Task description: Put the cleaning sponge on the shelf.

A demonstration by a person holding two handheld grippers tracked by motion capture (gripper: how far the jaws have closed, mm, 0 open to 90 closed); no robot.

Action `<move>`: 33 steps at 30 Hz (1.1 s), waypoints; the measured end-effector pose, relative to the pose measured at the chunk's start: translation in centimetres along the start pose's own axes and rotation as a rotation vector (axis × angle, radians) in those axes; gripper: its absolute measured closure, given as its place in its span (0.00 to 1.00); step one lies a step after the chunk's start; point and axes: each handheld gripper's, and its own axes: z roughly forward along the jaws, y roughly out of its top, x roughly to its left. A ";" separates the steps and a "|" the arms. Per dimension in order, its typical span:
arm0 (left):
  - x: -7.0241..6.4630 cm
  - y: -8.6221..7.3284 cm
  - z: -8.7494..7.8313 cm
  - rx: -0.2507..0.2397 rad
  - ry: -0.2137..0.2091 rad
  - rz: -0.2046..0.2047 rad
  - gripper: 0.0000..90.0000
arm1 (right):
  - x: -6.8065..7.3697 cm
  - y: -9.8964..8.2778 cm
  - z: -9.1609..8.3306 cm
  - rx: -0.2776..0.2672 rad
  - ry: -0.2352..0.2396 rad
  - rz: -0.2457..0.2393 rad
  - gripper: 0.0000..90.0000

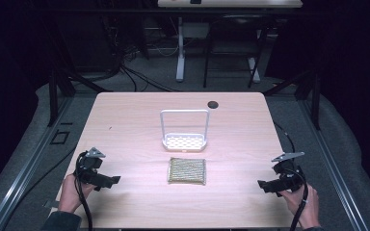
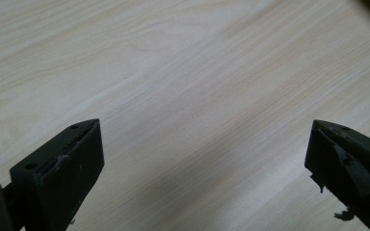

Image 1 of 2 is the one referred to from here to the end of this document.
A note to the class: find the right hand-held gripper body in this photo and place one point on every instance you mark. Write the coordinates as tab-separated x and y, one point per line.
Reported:
287	174

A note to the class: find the person's left hand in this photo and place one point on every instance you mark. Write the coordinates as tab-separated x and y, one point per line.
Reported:
71	194

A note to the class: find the black metal stool frame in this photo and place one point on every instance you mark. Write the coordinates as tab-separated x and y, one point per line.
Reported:
234	48

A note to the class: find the black frame post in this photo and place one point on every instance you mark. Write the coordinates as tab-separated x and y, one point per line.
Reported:
53	99

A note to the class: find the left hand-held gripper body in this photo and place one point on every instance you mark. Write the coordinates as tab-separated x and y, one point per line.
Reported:
89	166

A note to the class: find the white desk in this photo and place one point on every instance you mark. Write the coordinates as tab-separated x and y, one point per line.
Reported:
231	3

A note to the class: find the person's right hand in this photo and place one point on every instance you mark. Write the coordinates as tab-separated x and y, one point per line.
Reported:
306	205

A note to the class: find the aluminium floor rail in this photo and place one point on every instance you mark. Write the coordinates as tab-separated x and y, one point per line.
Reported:
337	173
22	173

